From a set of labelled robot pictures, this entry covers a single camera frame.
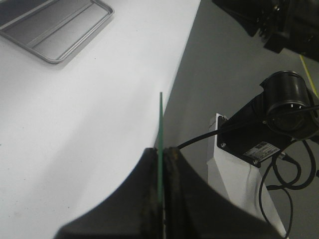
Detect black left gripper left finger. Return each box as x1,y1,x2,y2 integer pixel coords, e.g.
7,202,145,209
55,148,162,239

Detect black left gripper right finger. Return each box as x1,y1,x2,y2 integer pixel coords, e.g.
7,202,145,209
163,147,281,239

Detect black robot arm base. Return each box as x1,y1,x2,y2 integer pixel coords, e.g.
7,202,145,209
217,71,319,167

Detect silver metal tray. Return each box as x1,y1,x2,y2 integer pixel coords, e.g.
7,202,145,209
0,0,114,64

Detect black equipment top right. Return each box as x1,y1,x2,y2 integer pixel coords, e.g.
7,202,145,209
214,0,319,61

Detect white support post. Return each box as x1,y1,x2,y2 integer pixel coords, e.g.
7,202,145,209
206,113,286,237

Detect black cable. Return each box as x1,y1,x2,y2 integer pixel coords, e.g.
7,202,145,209
177,104,319,239

